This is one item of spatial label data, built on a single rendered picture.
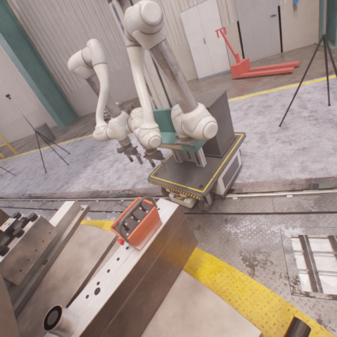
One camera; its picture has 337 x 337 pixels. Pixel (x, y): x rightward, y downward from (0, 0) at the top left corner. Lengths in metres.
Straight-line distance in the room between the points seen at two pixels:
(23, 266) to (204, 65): 5.98
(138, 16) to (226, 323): 1.36
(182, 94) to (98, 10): 7.04
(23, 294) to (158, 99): 1.80
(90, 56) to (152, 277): 1.38
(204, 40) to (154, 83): 4.62
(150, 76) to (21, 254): 1.62
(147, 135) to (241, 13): 5.89
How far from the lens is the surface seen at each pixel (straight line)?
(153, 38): 0.92
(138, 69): 1.08
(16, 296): 1.86
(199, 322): 1.10
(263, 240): 1.56
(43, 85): 9.69
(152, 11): 0.90
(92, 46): 1.46
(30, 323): 1.72
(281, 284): 1.44
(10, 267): 1.68
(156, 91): 1.58
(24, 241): 1.68
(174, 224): 0.96
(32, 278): 1.86
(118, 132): 1.34
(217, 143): 1.65
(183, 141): 1.30
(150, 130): 0.96
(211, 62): 6.17
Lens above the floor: 1.36
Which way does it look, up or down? 31 degrees down
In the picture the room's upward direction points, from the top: 25 degrees counter-clockwise
